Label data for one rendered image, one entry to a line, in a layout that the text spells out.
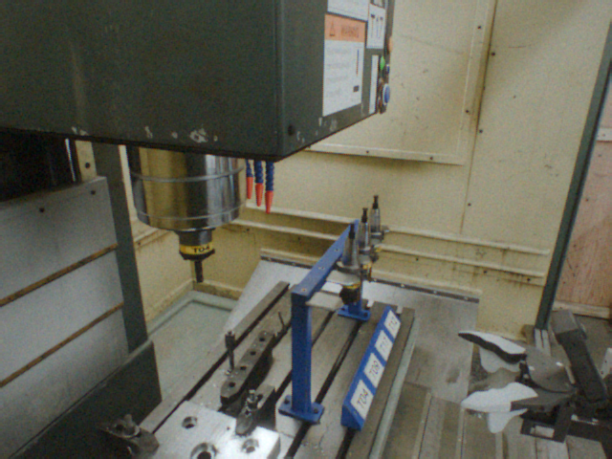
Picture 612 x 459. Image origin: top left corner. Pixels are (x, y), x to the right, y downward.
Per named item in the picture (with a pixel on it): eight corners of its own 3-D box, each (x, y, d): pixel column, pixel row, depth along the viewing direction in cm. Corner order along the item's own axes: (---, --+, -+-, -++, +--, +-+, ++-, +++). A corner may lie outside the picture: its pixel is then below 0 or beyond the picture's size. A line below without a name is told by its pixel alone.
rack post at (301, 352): (324, 408, 104) (328, 301, 93) (316, 425, 99) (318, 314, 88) (286, 396, 108) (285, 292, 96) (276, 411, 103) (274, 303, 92)
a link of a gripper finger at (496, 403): (470, 450, 53) (531, 430, 55) (478, 413, 50) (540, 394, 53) (454, 430, 55) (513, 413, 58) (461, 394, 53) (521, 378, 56)
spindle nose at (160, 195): (190, 189, 74) (184, 118, 70) (268, 205, 67) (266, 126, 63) (111, 218, 61) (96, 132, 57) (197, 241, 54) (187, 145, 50)
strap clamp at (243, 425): (276, 424, 100) (274, 371, 94) (248, 470, 88) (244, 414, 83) (263, 419, 101) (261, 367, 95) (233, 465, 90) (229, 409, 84)
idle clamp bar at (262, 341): (276, 352, 124) (275, 333, 121) (235, 420, 100) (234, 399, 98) (259, 348, 125) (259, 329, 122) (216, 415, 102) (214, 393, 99)
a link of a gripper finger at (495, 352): (453, 359, 68) (509, 393, 62) (458, 327, 66) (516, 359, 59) (465, 351, 70) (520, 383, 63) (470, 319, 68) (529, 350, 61)
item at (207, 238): (195, 238, 70) (193, 220, 68) (220, 245, 67) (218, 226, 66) (172, 250, 66) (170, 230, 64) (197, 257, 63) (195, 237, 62)
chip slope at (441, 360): (469, 356, 166) (479, 296, 156) (450, 526, 106) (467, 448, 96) (262, 305, 197) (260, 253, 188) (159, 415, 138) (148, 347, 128)
